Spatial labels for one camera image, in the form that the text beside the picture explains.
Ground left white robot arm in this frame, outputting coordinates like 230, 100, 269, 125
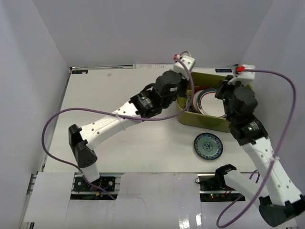
68, 70, 189, 190

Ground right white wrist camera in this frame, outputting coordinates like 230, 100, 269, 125
228, 64, 255, 86

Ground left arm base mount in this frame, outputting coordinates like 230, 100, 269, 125
70, 176, 118, 200

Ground dark label sticker left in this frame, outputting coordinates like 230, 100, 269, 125
71, 70, 88, 74

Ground white plate teal red rim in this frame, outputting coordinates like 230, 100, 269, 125
197, 88, 225, 118

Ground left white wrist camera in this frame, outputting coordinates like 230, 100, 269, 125
173, 54, 195, 80

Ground orange sunburst white plate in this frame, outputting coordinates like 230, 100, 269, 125
192, 91, 202, 114

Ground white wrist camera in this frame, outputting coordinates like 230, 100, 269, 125
173, 54, 195, 80
228, 64, 255, 86

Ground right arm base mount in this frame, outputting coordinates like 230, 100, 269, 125
195, 175, 241, 203

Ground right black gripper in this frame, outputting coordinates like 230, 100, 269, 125
214, 76, 245, 122

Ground teal scalloped plate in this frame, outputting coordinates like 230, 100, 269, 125
185, 96, 192, 112

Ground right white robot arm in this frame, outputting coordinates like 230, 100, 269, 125
215, 75, 305, 227

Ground olive green plastic bin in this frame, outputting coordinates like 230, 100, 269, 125
175, 71, 254, 132

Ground dark red round plate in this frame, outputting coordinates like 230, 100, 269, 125
194, 87, 209, 94

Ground dark label sticker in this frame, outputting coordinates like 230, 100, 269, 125
71, 70, 88, 74
215, 68, 233, 73

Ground small teal patterned plate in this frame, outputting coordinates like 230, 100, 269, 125
193, 133, 224, 160

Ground dark label sticker right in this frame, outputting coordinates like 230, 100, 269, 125
215, 68, 233, 73

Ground white papers at back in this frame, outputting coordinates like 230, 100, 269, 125
133, 64, 173, 71

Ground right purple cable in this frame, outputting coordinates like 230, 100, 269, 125
216, 69, 297, 228

